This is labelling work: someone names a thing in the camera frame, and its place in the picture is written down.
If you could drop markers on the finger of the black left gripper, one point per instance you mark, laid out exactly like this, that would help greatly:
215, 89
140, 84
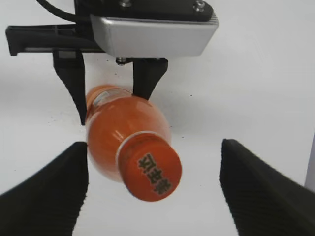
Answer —
147, 72

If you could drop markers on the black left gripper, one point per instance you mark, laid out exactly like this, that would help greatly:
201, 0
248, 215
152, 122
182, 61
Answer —
66, 42

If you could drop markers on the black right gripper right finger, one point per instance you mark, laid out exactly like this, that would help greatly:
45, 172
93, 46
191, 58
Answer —
261, 200

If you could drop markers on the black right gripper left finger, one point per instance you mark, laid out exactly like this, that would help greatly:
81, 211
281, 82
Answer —
49, 202

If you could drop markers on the orange soda plastic bottle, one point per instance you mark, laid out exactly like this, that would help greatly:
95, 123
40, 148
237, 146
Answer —
113, 114

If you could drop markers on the orange bottle cap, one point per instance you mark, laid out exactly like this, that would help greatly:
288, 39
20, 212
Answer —
149, 167

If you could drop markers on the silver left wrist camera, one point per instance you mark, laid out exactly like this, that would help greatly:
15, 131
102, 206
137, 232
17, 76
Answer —
140, 38

